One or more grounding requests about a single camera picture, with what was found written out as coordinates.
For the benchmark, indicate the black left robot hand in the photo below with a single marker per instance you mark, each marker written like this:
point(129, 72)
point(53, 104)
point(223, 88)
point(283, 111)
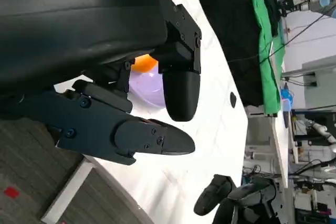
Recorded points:
point(65, 24)

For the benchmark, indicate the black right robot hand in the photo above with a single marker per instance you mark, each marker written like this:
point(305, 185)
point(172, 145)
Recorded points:
point(249, 197)

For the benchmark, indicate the orange and white bread roll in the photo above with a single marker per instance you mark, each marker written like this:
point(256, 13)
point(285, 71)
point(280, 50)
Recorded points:
point(145, 64)

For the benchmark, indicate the white desk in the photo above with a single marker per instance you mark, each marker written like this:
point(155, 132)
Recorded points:
point(279, 142)

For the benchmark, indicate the black table grommet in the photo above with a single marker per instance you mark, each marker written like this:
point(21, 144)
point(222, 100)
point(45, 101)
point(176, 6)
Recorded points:
point(233, 99)

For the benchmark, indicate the blue plastic object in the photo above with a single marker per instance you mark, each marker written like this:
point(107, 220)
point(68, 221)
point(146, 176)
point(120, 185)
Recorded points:
point(286, 100)

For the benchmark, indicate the lilac plate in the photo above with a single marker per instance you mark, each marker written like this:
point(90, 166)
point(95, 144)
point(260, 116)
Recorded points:
point(147, 90)

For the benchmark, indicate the green cloth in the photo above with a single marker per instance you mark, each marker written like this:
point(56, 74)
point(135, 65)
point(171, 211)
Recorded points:
point(267, 77)

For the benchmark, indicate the black cloth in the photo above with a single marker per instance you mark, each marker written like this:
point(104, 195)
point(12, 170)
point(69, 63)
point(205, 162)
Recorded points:
point(231, 24)

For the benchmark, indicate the white table leg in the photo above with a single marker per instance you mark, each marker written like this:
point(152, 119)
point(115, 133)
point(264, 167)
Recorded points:
point(68, 190)

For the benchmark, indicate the red floor marker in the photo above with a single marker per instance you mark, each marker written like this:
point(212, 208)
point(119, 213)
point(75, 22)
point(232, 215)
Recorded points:
point(11, 192)

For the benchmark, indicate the grey machine frame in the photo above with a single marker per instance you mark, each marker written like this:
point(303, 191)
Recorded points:
point(315, 67)

